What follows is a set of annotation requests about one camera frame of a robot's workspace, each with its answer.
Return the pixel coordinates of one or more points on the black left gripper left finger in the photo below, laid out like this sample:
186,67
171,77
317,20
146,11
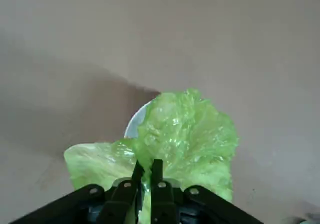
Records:
120,199

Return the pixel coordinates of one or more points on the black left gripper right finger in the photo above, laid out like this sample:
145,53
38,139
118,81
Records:
162,199

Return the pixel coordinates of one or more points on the green lettuce leaf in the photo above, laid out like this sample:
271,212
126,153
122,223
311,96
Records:
185,133

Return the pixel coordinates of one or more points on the larger grey flat dish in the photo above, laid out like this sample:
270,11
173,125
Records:
136,123

